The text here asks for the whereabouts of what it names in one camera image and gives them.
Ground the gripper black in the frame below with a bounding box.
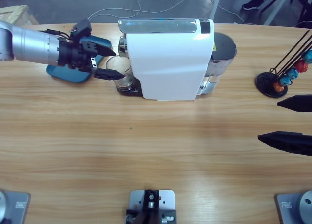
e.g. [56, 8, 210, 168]
[58, 36, 125, 81]

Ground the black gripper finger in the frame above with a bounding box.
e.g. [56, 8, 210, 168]
[257, 131, 312, 157]
[277, 94, 312, 113]

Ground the clear drinking glass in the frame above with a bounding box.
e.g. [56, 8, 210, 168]
[105, 55, 137, 93]

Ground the silver coffee machine lever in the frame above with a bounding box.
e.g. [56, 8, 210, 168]
[117, 18, 198, 34]

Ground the red coffee capsule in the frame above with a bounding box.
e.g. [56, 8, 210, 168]
[295, 60, 309, 73]

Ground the white capsule coffee machine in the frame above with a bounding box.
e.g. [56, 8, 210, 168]
[116, 18, 217, 102]

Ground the teal plastic serving tray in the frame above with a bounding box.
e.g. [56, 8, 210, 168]
[46, 35, 113, 84]

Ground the metal grid drip tray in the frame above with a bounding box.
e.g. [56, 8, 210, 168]
[116, 77, 142, 98]

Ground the light wooden crate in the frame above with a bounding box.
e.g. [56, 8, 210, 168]
[0, 4, 39, 28]

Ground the black sneaker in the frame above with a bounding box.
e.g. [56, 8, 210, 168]
[241, 0, 259, 11]

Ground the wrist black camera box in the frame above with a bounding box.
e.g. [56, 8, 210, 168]
[71, 18, 93, 38]

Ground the black wire capsule stand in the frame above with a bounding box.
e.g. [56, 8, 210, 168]
[255, 30, 312, 99]

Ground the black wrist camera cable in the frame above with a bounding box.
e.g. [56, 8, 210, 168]
[46, 28, 74, 41]

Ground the long white floor cable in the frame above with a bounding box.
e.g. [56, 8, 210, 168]
[85, 0, 215, 23]

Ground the arm grey base plate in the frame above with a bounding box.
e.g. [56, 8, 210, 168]
[275, 190, 312, 224]
[0, 190, 31, 224]

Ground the black chair frame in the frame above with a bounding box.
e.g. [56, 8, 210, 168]
[290, 0, 312, 22]

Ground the white slanted frame leg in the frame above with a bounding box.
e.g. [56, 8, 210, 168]
[264, 0, 293, 26]

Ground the short white floor cable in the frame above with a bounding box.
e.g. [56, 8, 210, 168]
[216, 4, 246, 24]

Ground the white metal post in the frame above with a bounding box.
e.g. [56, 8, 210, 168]
[209, 0, 224, 21]

